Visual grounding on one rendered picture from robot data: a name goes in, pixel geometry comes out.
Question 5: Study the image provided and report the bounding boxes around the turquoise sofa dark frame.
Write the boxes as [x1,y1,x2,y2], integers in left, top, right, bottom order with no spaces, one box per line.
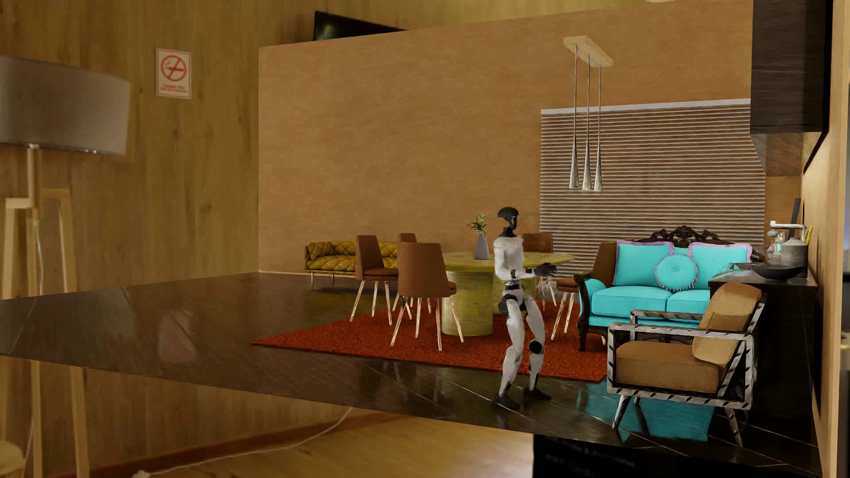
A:
[574,226,766,353]

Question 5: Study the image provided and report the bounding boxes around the dark wall cabinet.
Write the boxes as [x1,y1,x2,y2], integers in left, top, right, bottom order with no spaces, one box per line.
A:
[750,0,834,177]

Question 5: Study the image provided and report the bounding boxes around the wooden pendant lamp mount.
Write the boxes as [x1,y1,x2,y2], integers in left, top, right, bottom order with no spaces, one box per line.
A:
[563,35,614,69]

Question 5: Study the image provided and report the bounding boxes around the round yellow-green dining table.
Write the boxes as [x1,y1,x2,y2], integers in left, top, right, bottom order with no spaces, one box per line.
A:
[438,250,577,337]

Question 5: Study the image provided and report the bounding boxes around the silver cone pendant lamp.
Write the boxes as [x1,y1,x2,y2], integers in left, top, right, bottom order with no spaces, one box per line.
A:
[593,66,604,193]
[568,45,580,190]
[582,56,593,192]

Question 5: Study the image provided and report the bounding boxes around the brown armchair zebra frame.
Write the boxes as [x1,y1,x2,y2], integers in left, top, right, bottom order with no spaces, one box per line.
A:
[607,281,767,447]

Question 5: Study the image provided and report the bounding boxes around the white humanoid robot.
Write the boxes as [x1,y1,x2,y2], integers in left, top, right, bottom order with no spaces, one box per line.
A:
[492,206,559,410]

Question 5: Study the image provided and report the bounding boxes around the floor lamp grey shade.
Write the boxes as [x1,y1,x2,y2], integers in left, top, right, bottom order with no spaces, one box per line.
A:
[0,55,131,478]

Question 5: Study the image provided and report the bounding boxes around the grey pot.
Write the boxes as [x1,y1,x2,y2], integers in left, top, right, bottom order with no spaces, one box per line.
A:
[780,237,810,279]

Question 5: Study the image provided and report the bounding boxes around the round turquoise cushion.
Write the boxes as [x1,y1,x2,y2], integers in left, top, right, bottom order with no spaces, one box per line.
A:
[655,254,699,293]

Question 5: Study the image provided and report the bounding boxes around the white lamp cable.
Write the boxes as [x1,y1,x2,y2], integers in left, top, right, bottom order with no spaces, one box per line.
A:
[131,405,354,478]

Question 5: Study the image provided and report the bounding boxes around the yellow tufted sofa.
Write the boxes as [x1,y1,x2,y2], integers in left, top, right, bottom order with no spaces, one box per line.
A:
[305,240,400,288]

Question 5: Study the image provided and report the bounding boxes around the dark counter cabinet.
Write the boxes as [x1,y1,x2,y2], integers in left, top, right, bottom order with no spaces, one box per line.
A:
[708,263,819,420]

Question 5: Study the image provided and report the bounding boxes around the red rug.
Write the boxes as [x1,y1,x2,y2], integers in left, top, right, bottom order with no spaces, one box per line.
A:
[250,302,609,382]

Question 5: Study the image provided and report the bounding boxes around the no smoking sign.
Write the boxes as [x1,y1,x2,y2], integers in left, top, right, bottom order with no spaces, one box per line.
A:
[155,47,193,100]

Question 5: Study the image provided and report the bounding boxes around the grey vase with plant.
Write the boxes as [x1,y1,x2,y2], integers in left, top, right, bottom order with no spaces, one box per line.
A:
[467,212,491,261]

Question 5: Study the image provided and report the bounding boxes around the black wall screen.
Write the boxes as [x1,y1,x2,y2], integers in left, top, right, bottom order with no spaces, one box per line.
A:
[313,10,406,42]

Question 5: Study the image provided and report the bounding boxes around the window blinds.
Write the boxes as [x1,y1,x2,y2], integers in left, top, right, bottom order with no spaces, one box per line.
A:
[539,99,766,274]

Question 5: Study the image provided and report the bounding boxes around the dark bowl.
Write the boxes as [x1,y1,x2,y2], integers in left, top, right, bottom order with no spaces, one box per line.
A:
[750,263,805,281]

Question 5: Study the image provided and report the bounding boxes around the round wooden stool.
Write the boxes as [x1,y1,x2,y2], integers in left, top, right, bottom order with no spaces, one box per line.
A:
[0,438,26,478]

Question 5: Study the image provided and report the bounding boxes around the square turquoise cushion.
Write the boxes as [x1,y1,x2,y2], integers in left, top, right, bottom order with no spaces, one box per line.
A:
[687,242,753,291]
[611,240,676,288]

